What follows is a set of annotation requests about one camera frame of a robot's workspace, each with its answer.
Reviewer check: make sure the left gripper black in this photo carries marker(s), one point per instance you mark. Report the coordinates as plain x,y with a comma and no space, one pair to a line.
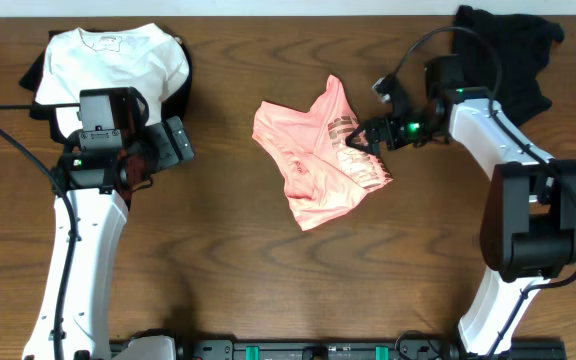
167,155

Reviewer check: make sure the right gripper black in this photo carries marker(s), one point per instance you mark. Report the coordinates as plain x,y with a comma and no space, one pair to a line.
387,122

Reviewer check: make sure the pink t-shirt with brown print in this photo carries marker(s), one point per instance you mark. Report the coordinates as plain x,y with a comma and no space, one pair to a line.
323,177

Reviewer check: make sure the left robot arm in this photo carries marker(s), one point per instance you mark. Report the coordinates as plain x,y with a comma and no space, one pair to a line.
115,154

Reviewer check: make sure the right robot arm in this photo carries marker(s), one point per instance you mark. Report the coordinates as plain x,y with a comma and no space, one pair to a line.
528,230

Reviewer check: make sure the black folded garment under white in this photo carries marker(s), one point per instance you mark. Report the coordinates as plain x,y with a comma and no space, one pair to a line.
180,95

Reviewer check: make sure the black crumpled garment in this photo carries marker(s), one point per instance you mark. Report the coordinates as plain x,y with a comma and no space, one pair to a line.
523,44

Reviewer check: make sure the white t-shirt with pixel camera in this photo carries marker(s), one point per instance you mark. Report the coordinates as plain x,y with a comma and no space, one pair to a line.
113,65

